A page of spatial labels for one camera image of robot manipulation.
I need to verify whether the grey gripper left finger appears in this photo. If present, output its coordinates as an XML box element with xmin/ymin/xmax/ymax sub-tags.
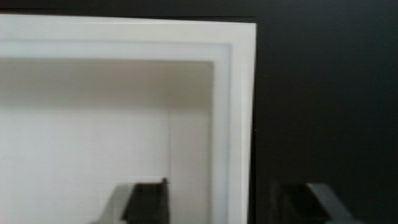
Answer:
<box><xmin>91</xmin><ymin>177</ymin><xmax>169</xmax><ymax>224</ymax></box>

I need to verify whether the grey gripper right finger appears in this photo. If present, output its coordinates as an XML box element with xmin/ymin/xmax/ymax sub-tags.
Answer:
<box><xmin>272</xmin><ymin>183</ymin><xmax>366</xmax><ymax>224</ymax></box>

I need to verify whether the white drawer cabinet frame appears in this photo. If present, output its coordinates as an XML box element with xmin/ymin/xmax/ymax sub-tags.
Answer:
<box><xmin>0</xmin><ymin>13</ymin><xmax>256</xmax><ymax>224</ymax></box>

